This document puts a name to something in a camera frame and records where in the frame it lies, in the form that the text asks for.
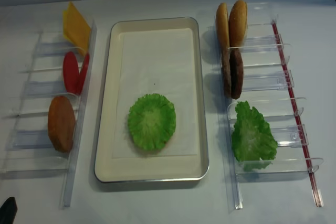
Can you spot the green lettuce leaf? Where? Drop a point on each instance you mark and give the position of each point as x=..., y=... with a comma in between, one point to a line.
x=252, y=141
x=151, y=122

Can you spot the left brown meat patty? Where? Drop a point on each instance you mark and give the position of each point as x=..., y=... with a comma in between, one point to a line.
x=226, y=73

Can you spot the brown meat patty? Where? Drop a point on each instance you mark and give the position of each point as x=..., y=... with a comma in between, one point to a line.
x=237, y=73
x=226, y=73

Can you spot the right brown meat patty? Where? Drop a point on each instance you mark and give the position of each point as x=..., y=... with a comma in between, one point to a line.
x=237, y=73

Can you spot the right red tomato slice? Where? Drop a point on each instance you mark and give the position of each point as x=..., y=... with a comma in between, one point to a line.
x=82, y=74

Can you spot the red tomato slice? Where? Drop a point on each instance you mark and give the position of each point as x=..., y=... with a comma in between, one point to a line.
x=70, y=72
x=82, y=74

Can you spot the green lettuce leaf in rack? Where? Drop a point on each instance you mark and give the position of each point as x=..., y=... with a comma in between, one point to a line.
x=252, y=141

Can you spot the left red tomato slice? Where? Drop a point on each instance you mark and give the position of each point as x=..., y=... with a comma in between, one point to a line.
x=70, y=72

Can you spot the yellow cheese slices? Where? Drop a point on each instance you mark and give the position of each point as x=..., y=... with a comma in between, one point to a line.
x=76, y=29

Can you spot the white paper tray liner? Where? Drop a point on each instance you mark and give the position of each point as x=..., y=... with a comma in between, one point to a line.
x=162, y=62

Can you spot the cream metal tray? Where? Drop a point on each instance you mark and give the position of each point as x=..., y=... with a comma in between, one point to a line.
x=150, y=167

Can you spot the left bun half right rack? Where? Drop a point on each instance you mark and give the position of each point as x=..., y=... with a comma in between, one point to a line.
x=222, y=26

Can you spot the bun half rack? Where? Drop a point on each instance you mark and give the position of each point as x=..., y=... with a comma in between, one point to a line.
x=222, y=26
x=237, y=23

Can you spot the clear acrylic right rack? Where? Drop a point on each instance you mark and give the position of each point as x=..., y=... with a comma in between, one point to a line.
x=267, y=87

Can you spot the clear acrylic rack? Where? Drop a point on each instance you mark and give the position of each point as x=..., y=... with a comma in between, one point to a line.
x=267, y=87
x=31, y=76

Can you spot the brown bun in left rack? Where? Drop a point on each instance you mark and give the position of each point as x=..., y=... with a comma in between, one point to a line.
x=61, y=124

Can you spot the clear acrylic left rack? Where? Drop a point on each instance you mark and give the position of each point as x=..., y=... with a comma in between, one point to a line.
x=31, y=76

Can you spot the black object bottom left corner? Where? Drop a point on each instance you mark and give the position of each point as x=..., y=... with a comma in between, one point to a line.
x=8, y=211

